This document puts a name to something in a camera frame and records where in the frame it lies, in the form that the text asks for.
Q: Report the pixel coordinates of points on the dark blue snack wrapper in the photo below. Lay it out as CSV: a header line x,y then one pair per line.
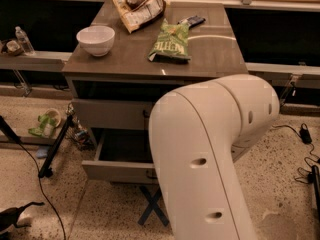
x,y
192,21

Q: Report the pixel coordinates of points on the small bowl on shelf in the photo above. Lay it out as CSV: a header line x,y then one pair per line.
x,y
10,48

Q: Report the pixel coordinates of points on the right grey shelf rail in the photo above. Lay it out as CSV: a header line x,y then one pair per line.
x,y
279,75

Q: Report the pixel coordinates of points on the green chip bag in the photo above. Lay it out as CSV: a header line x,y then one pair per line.
x,y
171,43

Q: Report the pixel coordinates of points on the grey drawer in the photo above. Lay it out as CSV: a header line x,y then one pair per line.
x,y
129,115
122,156

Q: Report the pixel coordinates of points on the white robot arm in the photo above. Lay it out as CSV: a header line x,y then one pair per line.
x,y
196,133

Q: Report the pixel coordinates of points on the clear plastic water bottle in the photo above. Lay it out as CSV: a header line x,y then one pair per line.
x,y
24,41

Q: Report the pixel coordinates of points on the beige crumpled chip bag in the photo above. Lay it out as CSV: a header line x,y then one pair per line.
x,y
135,14

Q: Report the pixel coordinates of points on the left grey shelf rail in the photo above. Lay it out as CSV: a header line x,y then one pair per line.
x,y
44,61

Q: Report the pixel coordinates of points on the green and white cloth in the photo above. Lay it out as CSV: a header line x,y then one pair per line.
x,y
47,123

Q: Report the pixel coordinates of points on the white ceramic bowl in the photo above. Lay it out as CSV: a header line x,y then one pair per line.
x,y
97,40

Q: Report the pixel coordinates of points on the black power adapter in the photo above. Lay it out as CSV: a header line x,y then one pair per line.
x,y
305,134

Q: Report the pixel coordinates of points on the grey drawer cabinet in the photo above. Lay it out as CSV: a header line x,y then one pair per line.
x,y
126,74

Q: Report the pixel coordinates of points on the wire basket with clutter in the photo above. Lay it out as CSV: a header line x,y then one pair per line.
x,y
77,133

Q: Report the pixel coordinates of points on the grey shelf rail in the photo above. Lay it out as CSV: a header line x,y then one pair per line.
x,y
279,75
44,61

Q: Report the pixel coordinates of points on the black tripod leg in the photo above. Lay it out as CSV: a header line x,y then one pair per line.
x,y
46,170

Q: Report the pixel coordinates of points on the dark object bottom left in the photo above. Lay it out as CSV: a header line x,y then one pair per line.
x,y
9,217

